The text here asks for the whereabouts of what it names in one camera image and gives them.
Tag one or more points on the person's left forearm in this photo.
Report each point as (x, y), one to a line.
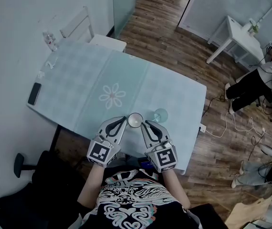
(90, 187)

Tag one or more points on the white ceramic mug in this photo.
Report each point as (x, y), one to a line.
(135, 120)

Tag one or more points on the person's black printed shirt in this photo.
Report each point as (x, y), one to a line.
(131, 206)

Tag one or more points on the black table leg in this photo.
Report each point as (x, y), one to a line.
(55, 137)

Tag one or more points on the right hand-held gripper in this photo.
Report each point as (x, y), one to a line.
(164, 159)

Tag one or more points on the small white crumpled scrap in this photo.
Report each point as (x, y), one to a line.
(40, 74)

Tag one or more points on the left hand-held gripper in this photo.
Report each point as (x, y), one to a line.
(100, 151)

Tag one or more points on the frosted glass door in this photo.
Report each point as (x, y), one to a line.
(124, 8)

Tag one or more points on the white slatted chair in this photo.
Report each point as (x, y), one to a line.
(102, 42)

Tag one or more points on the white power strip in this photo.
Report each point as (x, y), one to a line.
(203, 128)

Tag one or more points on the dark blue waist device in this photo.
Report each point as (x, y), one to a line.
(145, 164)

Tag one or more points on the black smartphone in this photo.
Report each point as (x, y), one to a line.
(34, 93)

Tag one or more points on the light teal flower tablecloth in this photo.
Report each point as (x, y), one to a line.
(90, 80)

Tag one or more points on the white box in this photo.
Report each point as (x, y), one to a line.
(261, 224)

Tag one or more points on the person's right forearm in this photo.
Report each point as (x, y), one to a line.
(175, 190)

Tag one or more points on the small green plant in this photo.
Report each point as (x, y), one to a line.
(254, 26)

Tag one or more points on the white twisted paper scrap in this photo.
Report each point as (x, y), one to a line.
(50, 63)

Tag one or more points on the white side table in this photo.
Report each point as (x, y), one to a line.
(243, 37)

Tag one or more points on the brown cardboard sheet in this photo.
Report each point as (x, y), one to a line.
(248, 211)

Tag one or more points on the translucent plastic storage box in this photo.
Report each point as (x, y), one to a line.
(245, 54)

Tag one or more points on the clear plastic water bottle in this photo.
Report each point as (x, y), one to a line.
(50, 40)

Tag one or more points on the white frosted partition panel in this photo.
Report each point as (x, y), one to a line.
(222, 6)

